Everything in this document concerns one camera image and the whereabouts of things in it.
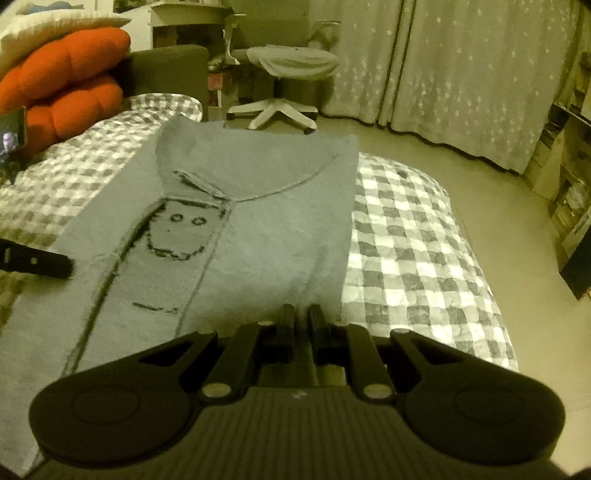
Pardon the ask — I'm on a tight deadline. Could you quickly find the white cardboard box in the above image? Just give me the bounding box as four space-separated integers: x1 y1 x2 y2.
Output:
561 203 591 259

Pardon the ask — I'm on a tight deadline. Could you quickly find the star patterned curtain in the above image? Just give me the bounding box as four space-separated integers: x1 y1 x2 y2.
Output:
318 0 580 175

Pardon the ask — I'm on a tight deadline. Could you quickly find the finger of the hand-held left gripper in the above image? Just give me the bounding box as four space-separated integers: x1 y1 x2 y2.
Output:
0 237 72 278

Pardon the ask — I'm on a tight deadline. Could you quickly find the white office chair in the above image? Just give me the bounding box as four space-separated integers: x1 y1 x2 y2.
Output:
222 7 342 136

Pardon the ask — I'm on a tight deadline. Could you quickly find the red printed box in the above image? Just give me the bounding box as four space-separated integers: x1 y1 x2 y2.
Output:
207 69 232 107

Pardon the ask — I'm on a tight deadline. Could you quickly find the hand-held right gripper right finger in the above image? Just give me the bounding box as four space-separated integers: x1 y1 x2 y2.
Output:
307 304 467 406

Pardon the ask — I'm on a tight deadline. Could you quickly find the grey white checkered quilt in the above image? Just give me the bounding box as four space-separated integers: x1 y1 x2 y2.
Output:
0 92 520 374

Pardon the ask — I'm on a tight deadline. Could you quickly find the blue cushion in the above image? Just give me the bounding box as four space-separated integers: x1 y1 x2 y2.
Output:
25 0 81 14

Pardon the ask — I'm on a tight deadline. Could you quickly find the grey knit sweater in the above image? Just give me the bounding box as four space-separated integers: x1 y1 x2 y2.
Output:
0 115 361 467

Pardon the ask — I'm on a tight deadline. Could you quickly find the orange puffy cushion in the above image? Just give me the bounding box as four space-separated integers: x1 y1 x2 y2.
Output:
0 27 132 141

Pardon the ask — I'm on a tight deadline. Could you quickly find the white desk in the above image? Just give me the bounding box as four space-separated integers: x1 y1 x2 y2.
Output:
150 2 232 51

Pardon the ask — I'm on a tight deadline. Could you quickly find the wooden shelf unit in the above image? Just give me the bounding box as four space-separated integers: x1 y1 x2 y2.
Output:
522 41 591 278

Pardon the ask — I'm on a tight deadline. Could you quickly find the white pillow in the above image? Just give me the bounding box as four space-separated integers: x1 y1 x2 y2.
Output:
0 9 132 79

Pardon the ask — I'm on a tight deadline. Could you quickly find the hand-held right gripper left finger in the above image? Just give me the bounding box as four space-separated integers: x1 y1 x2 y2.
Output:
139 304 296 406

